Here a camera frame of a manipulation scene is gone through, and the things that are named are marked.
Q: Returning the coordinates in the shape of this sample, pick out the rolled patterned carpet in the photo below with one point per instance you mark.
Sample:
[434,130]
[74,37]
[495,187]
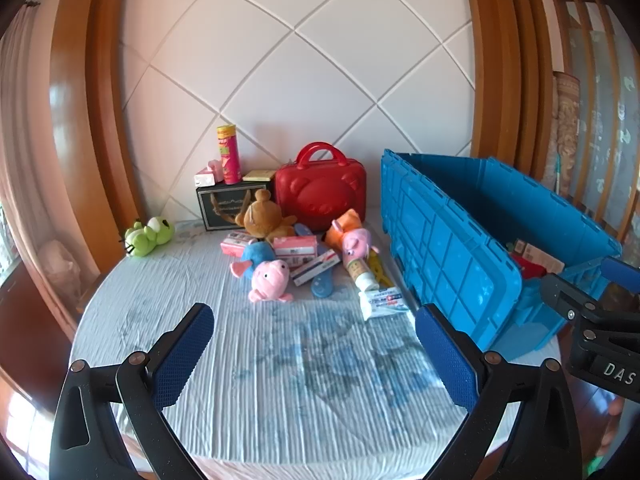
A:
[563,137]

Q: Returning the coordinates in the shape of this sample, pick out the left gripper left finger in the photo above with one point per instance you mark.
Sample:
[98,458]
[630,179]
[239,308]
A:
[86,442]

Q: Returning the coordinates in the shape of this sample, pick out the red white ointment box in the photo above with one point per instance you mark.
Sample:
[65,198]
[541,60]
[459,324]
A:
[315,267]

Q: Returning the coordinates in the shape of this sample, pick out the person's hand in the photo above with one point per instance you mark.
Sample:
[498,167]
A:
[615,410]

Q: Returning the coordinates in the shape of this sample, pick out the red-dress pig plush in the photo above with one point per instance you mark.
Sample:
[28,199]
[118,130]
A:
[528,269]

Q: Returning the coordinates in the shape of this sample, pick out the green frog plush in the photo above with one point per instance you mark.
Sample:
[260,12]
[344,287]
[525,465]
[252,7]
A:
[142,239]

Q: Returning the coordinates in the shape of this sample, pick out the pink chips can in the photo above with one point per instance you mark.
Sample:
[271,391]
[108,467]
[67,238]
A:
[229,154]

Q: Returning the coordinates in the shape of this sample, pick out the orange-dress pig plush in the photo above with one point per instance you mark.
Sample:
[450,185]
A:
[347,236]

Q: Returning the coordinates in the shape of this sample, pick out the brown bear plush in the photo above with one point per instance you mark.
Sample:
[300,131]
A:
[263,218]

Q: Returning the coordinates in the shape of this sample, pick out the wooden glass partition screen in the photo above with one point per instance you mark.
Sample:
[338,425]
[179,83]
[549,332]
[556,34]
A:
[604,172]

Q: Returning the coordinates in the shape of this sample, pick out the yellow sticky note pad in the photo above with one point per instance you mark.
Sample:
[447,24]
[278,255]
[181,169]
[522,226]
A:
[259,175]

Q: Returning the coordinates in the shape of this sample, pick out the small pink tissue packet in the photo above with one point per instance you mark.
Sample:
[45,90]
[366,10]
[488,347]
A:
[210,175]

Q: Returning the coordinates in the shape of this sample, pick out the pink tissue pack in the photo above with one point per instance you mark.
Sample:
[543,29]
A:
[295,250]

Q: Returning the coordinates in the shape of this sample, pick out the blue plastic storage crate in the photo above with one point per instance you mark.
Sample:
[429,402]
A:
[451,220]

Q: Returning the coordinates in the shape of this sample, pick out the red bear suitcase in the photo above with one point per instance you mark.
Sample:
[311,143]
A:
[320,185]

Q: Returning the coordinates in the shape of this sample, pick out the green mop handle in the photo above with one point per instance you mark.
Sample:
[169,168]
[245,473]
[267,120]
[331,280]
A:
[556,174]

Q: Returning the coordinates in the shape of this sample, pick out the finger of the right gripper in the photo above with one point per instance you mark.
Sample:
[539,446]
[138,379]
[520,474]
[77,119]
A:
[575,305]
[620,273]

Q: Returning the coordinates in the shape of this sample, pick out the blue-dress pig plush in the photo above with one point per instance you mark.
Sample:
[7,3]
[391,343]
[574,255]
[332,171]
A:
[268,275]

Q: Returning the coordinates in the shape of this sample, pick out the black gift box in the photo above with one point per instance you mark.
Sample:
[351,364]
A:
[220,203]

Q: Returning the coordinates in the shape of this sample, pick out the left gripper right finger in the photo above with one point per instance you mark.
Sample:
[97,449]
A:
[544,440]

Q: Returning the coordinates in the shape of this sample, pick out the white barcode medicine box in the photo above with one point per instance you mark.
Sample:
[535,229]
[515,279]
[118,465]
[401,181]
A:
[536,255]

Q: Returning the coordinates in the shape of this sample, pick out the small pink white box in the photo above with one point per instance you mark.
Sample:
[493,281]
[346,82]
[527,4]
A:
[235,242]

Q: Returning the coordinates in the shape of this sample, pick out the wet wipes pack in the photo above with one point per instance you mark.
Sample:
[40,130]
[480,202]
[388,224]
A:
[382,302]

